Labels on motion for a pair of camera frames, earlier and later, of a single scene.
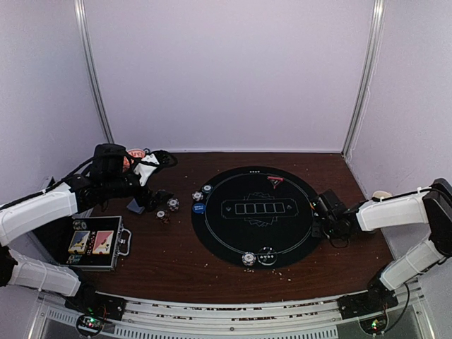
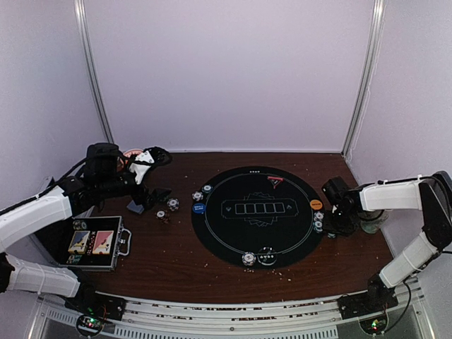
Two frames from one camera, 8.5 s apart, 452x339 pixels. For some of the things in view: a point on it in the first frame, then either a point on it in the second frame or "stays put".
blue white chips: (248, 258) stays put
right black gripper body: (330, 230) -> (340, 224)
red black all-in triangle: (275, 180) stays put
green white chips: (207, 188) stays put
